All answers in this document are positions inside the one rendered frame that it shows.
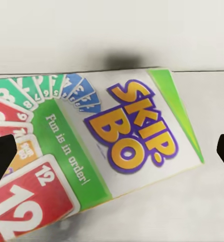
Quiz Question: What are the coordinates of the board game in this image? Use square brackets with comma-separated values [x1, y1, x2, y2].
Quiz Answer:
[0, 67, 205, 242]

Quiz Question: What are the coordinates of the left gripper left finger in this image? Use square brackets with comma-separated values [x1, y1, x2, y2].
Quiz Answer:
[0, 134, 17, 180]

